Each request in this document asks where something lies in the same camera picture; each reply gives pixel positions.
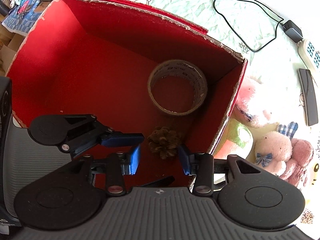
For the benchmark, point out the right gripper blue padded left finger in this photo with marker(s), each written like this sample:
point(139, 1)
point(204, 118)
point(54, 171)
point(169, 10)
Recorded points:
point(130, 161)

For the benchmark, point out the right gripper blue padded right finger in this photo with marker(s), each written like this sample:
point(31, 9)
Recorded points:
point(188, 161)

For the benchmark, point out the clear printed tape roll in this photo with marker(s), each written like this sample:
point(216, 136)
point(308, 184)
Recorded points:
point(177, 87)

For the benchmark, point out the green plush doll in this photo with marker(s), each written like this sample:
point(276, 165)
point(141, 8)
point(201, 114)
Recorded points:
point(236, 139)

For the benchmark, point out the black power adapter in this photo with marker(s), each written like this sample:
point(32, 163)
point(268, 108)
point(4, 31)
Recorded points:
point(292, 31)

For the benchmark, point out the white power strip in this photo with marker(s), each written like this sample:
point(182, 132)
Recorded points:
point(309, 54)

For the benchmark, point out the black flat remote case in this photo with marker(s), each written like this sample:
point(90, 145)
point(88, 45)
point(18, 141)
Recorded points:
point(309, 94)

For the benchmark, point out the brown pine cone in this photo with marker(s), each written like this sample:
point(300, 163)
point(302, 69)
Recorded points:
point(164, 142)

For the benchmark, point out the pink plush bunny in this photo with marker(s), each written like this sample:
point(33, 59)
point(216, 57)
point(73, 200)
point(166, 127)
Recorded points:
point(274, 149)

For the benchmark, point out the green cartoon bed sheet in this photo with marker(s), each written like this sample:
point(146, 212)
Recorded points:
point(254, 29)

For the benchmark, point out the dark pink plush bear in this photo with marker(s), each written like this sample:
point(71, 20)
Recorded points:
point(296, 167)

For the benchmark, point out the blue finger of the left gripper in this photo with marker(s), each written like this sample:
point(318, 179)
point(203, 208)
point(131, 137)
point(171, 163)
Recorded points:
point(122, 139)

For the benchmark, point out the pink white plush toy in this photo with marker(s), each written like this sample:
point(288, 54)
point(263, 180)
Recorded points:
point(253, 104)

